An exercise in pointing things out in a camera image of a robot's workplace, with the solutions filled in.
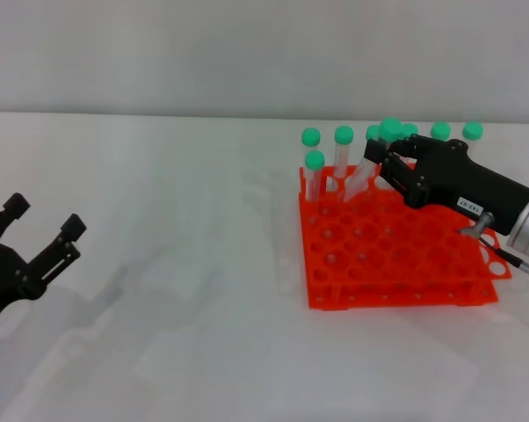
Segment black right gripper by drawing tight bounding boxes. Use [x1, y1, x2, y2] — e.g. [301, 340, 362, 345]
[363, 135, 529, 236]

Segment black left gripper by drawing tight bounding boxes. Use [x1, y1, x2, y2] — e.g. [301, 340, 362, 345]
[0, 193, 88, 333]

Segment orange test tube rack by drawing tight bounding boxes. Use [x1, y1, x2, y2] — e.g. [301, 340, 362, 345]
[298, 161, 513, 312]

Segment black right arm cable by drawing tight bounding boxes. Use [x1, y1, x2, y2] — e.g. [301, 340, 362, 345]
[460, 212, 529, 287]

